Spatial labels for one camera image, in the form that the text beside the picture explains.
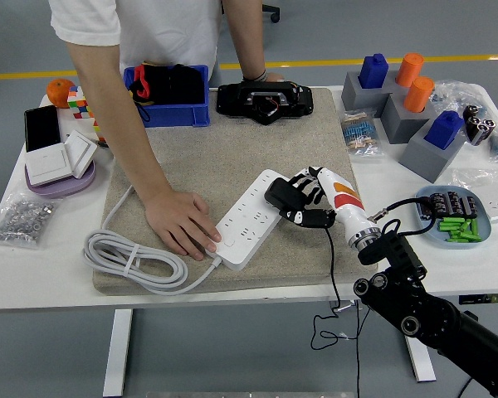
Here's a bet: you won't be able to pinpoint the clear plastic bag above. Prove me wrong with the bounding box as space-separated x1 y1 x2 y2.
430 78 489 115

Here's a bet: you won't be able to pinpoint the thin black adapter cord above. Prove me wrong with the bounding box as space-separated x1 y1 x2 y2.
310 226 373 398

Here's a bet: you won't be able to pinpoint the black smartphone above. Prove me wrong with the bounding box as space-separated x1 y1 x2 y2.
23 104 62 153

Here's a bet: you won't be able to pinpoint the large white wall switch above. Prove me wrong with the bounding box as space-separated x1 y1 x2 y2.
24 143 74 187

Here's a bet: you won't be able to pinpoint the black electronic device housing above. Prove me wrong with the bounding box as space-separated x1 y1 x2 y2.
215 80 315 126

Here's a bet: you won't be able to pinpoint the grey-white power strip cable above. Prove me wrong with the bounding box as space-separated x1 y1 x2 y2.
82 185 224 296

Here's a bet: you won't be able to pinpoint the black plug adapter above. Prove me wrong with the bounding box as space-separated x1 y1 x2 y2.
264 177 306 212

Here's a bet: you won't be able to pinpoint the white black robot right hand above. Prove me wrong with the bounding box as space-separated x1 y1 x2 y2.
278 165 378 244

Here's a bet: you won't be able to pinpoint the blue square peg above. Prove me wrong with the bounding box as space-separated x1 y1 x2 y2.
423 109 466 151
359 52 390 90

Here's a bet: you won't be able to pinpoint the white table leg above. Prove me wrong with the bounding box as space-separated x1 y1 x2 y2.
404 333 437 383
102 308 134 398

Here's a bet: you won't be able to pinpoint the bundle of large black capacitors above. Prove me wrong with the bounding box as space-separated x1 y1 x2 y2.
463 104 498 147

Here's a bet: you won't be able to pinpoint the light blue tray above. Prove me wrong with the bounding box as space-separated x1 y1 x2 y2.
414 185 493 250

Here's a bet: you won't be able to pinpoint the white power strip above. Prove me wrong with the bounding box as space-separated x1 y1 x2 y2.
205 167 290 271

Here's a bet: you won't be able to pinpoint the person's right hand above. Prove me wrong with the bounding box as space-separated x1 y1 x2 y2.
144 188 223 262

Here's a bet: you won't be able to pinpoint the person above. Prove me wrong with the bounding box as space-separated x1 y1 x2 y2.
48 0 229 82

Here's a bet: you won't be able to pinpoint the silver bracket under table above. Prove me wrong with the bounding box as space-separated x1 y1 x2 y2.
330 298 358 313

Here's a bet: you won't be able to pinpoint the grey-brown mat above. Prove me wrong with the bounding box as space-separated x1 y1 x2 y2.
92 86 379 296

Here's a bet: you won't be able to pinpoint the grey block holder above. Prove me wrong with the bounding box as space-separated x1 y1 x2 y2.
341 70 402 118
380 94 437 145
400 119 468 184

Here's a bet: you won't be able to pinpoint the dark table control panel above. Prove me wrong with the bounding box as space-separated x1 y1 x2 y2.
458 293 498 307

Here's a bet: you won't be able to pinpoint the purple tray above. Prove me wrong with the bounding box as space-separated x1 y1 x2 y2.
23 159 97 198

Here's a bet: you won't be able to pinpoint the row of black capacitors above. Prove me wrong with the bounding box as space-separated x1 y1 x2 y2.
417 190 481 220

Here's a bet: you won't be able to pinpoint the bag of metal nuts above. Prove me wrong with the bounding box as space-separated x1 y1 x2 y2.
0 192 61 251

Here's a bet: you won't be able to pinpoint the black red fabric straps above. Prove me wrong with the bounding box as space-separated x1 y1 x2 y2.
126 61 207 122

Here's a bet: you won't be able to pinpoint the blue plastic bin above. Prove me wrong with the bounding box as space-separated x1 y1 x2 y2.
123 65 212 129

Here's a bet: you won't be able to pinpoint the orange fruit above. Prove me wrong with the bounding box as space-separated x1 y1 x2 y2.
46 78 76 109

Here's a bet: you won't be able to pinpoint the small white wall switch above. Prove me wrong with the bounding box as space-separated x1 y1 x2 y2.
64 129 99 180

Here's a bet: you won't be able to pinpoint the orange cylinder peg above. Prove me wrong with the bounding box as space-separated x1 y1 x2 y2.
395 51 425 88
403 75 436 114

